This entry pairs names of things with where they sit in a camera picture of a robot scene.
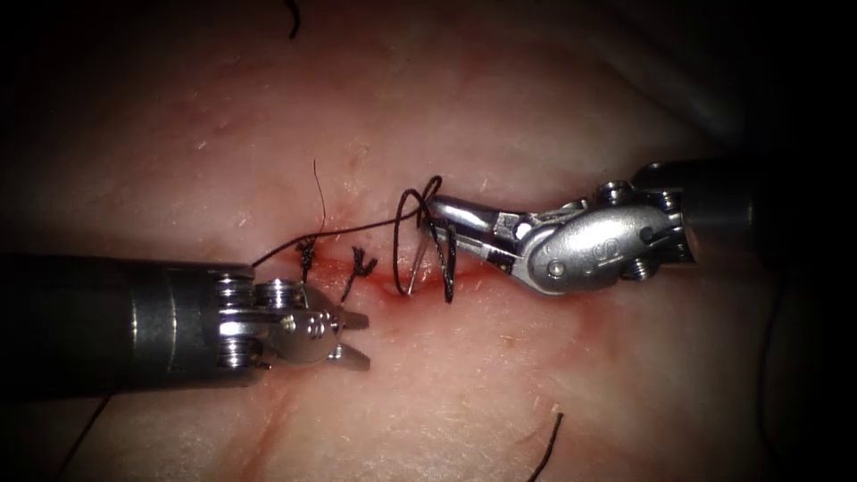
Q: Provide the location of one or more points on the left arm needle driver jaw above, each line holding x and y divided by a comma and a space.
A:
355, 320
351, 356

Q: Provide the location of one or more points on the left arm needle driver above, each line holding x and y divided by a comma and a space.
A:
301, 331

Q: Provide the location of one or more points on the short cut black thread piece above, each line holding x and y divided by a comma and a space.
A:
550, 445
294, 20

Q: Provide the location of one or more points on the tissue pad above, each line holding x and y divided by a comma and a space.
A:
469, 375

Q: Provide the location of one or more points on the dark right arm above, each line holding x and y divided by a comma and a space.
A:
750, 207

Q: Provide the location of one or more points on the dark left arm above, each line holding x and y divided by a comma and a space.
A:
100, 324

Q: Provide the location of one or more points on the black stitching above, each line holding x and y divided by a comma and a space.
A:
307, 253

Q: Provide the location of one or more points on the curved steel needle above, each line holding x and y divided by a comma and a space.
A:
418, 268

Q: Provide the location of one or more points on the right arm needle driver jaw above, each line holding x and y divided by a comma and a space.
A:
499, 253
469, 214

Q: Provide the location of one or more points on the right arm needle driver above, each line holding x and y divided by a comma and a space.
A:
602, 248

